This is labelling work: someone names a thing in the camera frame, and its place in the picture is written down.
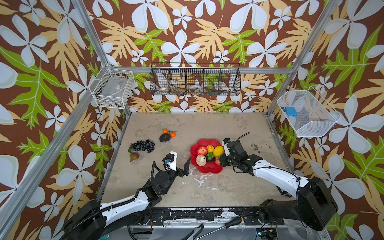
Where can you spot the black pliers handle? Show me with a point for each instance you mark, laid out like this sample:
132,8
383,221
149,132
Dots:
193,235

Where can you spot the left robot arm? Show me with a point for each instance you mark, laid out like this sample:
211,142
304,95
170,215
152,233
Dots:
94,220

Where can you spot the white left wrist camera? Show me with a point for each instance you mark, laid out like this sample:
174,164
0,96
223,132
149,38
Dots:
170,161

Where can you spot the aluminium frame post left rear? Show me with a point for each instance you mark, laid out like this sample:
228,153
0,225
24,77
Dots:
94,39

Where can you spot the dark avocado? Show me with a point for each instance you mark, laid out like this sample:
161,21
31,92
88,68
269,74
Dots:
165,137

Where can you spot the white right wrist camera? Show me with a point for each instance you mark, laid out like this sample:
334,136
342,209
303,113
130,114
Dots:
225,143

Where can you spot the yellow lemon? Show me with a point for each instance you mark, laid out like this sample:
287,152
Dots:
218,151

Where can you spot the orange tangerine pair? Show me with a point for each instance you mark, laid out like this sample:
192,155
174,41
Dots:
169,133

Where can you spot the blue object in basket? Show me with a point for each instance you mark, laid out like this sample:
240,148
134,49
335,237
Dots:
290,111

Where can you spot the small yellow orange fruit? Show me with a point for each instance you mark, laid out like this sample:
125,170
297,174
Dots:
210,148

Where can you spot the red flower-shaped fruit bowl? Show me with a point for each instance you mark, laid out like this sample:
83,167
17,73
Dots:
208,167

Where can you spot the white mesh basket right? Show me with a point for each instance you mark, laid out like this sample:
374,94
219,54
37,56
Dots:
316,116

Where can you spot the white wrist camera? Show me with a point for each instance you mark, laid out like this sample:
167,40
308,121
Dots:
225,143
170,161

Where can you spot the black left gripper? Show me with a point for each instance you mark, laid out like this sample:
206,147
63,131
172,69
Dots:
185,170

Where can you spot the black grape bunch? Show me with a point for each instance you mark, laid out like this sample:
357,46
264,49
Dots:
144,146

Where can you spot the red green fig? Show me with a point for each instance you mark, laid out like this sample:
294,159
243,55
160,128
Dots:
133,156

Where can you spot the aluminium frame post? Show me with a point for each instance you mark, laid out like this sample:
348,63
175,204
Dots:
309,43
94,39

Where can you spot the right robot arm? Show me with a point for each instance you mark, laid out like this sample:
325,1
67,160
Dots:
312,202

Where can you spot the white wire basket left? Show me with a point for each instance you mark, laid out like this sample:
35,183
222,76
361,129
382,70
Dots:
111,87

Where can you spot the black wire basket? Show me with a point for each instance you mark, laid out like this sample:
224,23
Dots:
212,79

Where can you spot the red strawberry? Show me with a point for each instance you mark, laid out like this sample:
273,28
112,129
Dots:
218,161

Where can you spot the red apple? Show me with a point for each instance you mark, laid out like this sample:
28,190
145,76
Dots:
202,151

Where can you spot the aluminium frame post right rear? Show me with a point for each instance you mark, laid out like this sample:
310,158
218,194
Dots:
309,43

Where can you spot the white garlic bulb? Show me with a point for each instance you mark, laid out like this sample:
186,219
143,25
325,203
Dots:
201,160

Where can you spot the aluminium frame beam left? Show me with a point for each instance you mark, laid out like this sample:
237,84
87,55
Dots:
18,201

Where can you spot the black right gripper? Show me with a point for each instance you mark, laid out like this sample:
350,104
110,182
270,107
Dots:
227,159

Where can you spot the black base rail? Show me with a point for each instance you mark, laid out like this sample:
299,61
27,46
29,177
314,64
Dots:
160,216

